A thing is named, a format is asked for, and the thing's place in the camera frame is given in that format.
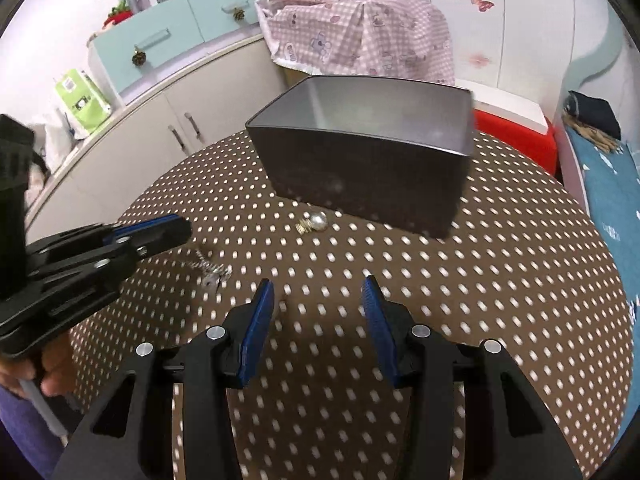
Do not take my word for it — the blue bed sheet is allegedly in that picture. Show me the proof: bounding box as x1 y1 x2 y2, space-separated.
562 110 640 311

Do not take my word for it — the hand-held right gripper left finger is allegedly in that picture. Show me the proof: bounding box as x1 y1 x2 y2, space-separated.
52 277 276 480

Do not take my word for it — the white shopping bag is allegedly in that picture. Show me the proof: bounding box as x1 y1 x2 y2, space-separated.
25 112 76 151

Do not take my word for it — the person's left hand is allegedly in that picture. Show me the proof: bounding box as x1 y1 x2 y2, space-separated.
0 332 77 398

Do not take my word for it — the grey metal box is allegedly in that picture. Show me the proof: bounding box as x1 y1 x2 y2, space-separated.
245 75 476 238

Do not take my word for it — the person's left forearm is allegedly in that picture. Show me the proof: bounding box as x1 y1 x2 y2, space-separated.
0 387 66 480

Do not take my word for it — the light blue bunk bed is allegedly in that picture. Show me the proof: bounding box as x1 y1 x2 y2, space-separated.
552 5 640 321

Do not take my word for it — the grey cable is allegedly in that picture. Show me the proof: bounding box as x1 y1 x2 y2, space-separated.
20 379 68 443

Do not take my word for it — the folded black garment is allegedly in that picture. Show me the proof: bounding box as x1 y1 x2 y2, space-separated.
567 91 623 141

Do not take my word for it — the red white storage box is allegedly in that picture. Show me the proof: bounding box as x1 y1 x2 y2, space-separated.
457 79 558 177

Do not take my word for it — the narrow light blue drawer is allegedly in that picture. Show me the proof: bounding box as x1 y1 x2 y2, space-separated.
187 0 266 43

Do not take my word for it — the white low cabinet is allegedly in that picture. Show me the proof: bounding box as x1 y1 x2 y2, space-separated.
25 35 291 231

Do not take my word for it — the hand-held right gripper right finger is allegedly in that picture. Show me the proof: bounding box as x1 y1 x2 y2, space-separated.
361 275 583 480

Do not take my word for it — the red strawberry plush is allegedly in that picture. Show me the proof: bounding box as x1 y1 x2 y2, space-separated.
102 1 133 28

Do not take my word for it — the wide light blue drawer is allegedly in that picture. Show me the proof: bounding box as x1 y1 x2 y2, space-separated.
95 0 206 93

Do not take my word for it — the brown polka dot tablecloth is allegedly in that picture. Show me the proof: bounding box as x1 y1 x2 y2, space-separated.
70 127 633 480

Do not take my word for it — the white wardrobe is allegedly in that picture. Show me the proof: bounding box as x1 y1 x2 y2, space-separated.
345 0 601 126

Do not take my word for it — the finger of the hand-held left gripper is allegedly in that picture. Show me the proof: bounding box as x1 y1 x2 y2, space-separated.
29 213 183 267
35 218 194 282

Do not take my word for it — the green white paper bag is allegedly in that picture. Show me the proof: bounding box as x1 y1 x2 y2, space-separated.
54 67 112 136

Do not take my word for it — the silver dangling earring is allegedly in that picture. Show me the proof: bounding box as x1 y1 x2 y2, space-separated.
187 247 232 290

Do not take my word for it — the folded tan garment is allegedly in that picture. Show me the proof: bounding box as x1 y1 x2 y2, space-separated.
570 117 631 154

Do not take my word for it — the pink checkered cloth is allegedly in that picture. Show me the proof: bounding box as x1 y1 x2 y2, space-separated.
255 0 456 86

